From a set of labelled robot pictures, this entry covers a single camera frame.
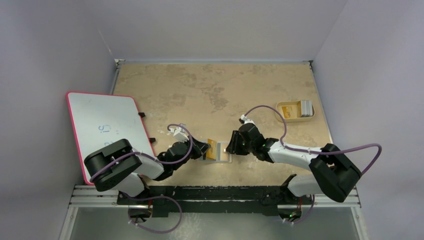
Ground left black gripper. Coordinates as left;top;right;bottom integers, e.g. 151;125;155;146
172;135;210;171

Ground beige leather card holder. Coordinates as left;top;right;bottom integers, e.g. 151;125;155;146
198;141;232;164

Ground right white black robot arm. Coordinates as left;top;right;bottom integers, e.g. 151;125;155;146
225;123;362;204

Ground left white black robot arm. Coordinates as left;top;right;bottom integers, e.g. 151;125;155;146
83;138;211;205

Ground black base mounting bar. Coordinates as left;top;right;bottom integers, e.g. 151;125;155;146
117;182;313;220

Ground cream oval tray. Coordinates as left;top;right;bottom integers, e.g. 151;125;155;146
275;99;316;123

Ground white pink-framed whiteboard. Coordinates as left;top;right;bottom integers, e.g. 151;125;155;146
66;92;155;185

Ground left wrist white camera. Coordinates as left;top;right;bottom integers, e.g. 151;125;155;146
168;126;190;142

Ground wrist white camera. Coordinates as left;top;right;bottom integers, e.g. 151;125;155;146
239;114;255;125
168;126;190;142

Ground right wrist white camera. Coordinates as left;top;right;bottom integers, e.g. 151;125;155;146
239;114;255;125

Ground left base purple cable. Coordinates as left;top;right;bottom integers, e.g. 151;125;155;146
127;195;185;235

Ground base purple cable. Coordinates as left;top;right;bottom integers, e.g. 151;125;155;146
281;193;316;226
127;195;185;235

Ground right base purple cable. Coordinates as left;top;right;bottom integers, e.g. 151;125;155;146
281;193;316;226

